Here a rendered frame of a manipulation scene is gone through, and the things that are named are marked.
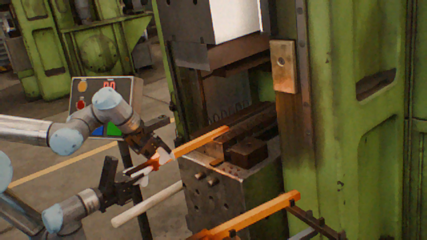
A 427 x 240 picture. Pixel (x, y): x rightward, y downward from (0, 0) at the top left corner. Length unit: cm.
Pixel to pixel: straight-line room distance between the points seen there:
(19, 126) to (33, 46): 503
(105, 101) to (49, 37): 511
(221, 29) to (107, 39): 507
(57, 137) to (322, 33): 80
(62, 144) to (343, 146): 84
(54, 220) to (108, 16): 531
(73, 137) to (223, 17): 60
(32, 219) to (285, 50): 93
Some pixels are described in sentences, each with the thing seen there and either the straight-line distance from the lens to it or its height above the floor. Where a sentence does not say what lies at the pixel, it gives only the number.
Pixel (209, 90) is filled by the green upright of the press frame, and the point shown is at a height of 110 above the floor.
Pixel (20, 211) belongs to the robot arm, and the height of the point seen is 103.
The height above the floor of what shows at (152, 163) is 102.
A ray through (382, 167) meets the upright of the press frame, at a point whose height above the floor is 76.
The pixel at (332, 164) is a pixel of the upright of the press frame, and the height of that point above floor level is 95.
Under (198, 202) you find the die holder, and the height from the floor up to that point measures 71.
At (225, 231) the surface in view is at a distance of 116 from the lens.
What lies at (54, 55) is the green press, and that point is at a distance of 639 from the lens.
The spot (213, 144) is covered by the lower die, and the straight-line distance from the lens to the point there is 156.
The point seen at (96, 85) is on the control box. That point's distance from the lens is 195.
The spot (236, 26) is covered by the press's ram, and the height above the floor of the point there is 140.
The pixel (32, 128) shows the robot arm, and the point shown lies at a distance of 126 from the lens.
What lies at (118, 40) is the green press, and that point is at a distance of 642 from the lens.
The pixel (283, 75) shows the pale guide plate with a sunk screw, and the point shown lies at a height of 124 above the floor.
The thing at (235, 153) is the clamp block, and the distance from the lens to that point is 148.
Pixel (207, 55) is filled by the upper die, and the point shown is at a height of 132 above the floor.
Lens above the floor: 164
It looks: 22 degrees down
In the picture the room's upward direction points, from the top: 9 degrees counter-clockwise
